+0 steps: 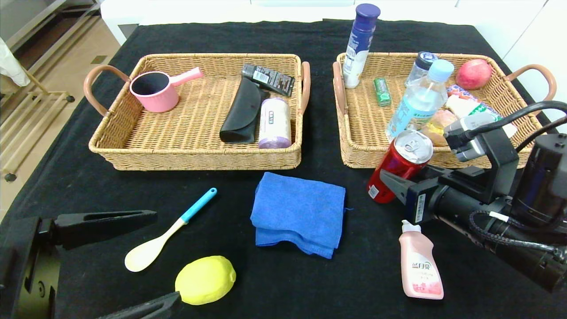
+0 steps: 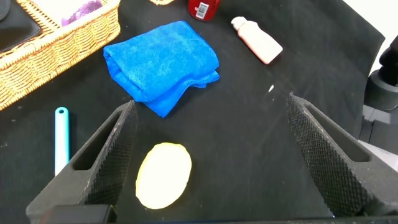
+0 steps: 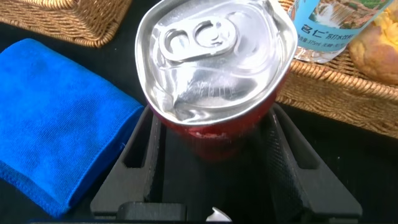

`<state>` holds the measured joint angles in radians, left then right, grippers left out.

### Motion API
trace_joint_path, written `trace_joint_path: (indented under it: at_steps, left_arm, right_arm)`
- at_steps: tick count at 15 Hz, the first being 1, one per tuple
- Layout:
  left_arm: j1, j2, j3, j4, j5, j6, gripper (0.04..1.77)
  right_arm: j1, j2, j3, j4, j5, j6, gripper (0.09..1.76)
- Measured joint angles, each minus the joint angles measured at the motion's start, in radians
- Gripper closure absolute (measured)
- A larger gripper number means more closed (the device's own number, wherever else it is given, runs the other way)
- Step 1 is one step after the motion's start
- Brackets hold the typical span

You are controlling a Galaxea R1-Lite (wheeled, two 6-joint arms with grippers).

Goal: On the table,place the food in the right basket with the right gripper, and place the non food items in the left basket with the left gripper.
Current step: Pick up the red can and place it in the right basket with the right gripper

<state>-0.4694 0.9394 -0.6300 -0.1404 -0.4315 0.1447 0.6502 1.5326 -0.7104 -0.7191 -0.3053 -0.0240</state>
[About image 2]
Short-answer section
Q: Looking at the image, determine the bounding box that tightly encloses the black glasses case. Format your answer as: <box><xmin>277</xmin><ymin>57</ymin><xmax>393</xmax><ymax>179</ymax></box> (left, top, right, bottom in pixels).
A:
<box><xmin>0</xmin><ymin>0</ymin><xmax>43</xmax><ymax>53</ymax></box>

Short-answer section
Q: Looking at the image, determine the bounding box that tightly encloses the cream spoon teal handle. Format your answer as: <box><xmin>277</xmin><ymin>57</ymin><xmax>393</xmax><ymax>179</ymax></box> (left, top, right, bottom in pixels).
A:
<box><xmin>54</xmin><ymin>106</ymin><xmax>70</xmax><ymax>177</ymax></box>

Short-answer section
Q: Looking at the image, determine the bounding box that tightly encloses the blue folded towel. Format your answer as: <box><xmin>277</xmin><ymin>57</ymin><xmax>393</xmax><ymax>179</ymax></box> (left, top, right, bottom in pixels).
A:
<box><xmin>103</xmin><ymin>21</ymin><xmax>220</xmax><ymax>118</ymax></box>

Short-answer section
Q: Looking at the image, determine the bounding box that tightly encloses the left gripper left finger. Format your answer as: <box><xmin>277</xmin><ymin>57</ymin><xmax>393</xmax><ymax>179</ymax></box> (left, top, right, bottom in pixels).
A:
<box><xmin>26</xmin><ymin>100</ymin><xmax>137</xmax><ymax>224</ymax></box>

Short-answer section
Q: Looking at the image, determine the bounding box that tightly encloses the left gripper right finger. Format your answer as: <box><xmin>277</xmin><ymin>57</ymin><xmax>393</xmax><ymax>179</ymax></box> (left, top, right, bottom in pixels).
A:
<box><xmin>285</xmin><ymin>92</ymin><xmax>398</xmax><ymax>218</ymax></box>

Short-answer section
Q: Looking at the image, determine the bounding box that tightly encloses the purple bin bag roll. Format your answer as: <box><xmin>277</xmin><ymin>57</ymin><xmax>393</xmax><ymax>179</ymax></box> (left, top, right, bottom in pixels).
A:
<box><xmin>61</xmin><ymin>0</ymin><xmax>103</xmax><ymax>27</ymax></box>

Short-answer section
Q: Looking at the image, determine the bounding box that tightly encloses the black table cloth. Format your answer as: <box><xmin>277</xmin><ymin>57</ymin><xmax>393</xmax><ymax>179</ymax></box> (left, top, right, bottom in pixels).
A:
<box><xmin>0</xmin><ymin>0</ymin><xmax>386</xmax><ymax>224</ymax></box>

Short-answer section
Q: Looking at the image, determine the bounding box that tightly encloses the yellow lemon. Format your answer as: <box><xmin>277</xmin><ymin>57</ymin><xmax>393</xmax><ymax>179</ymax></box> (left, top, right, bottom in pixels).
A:
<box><xmin>135</xmin><ymin>142</ymin><xmax>193</xmax><ymax>210</ymax></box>

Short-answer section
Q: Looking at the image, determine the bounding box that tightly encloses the red soda can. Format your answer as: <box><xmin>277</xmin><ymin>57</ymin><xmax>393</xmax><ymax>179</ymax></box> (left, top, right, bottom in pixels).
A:
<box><xmin>187</xmin><ymin>0</ymin><xmax>221</xmax><ymax>21</ymax></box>

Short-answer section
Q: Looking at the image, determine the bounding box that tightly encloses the wicker basket holding household items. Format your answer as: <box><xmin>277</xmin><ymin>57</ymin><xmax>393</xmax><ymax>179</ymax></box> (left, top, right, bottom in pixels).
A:
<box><xmin>0</xmin><ymin>0</ymin><xmax>121</xmax><ymax>111</ymax></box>

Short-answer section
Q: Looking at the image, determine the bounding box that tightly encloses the pink lotion bottle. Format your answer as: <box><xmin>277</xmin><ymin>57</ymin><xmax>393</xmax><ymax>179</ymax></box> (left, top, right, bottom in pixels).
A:
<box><xmin>230</xmin><ymin>16</ymin><xmax>284</xmax><ymax>65</ymax></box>

